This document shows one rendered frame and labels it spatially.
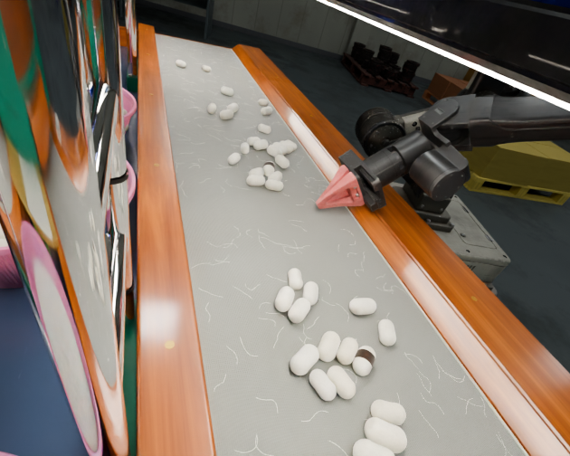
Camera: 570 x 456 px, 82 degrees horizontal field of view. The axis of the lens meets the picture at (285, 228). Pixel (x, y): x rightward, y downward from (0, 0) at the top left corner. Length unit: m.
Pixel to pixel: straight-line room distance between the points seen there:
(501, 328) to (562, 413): 0.10
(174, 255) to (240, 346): 0.13
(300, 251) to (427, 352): 0.21
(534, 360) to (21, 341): 0.59
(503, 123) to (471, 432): 0.40
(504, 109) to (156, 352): 0.54
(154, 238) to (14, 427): 0.21
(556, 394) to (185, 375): 0.40
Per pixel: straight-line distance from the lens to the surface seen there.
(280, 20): 6.79
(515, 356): 0.50
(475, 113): 0.59
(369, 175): 0.54
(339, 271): 0.48
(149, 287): 0.37
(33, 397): 0.43
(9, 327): 0.48
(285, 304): 0.38
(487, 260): 1.30
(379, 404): 0.36
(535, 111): 0.58
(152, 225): 0.44
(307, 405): 0.35
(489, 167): 3.18
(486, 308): 0.53
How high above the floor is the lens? 1.05
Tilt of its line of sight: 37 degrees down
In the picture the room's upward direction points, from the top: 18 degrees clockwise
